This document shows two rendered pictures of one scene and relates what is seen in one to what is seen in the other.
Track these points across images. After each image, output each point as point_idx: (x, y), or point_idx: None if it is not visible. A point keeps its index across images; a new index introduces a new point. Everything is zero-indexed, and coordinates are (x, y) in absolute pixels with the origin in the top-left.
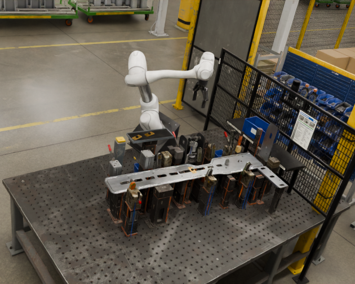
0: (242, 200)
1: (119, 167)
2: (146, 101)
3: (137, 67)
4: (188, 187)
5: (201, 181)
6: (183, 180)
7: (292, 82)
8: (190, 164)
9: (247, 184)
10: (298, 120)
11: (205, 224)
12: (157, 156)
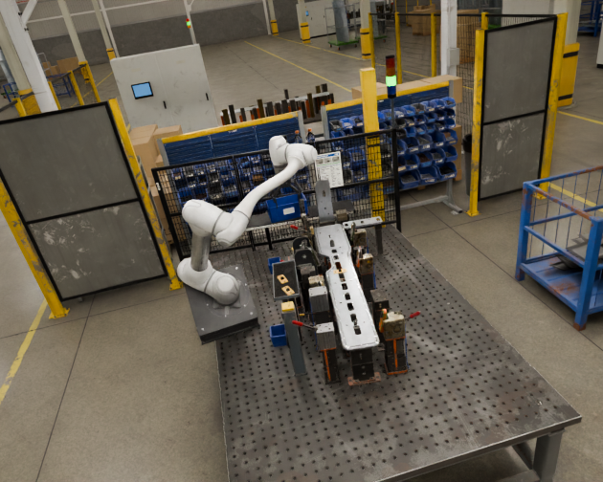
0: None
1: (332, 324)
2: (206, 266)
3: (222, 214)
4: None
5: None
6: (358, 280)
7: None
8: (328, 271)
9: (366, 242)
10: (318, 165)
11: (391, 301)
12: (322, 285)
